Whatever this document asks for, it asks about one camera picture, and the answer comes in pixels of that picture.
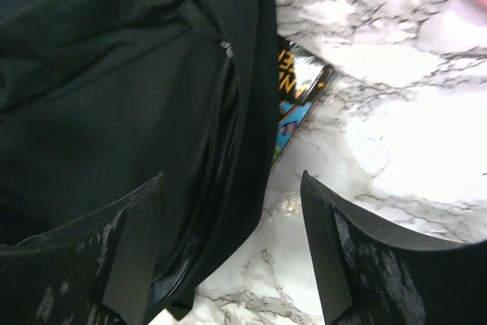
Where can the black student backpack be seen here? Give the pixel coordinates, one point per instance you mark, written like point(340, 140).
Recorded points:
point(100, 96)

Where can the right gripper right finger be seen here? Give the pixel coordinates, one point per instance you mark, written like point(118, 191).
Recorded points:
point(372, 271)

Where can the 169-storey treehouse book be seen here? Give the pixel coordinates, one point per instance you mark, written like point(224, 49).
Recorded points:
point(303, 78)

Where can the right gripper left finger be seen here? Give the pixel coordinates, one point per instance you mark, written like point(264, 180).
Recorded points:
point(94, 270)

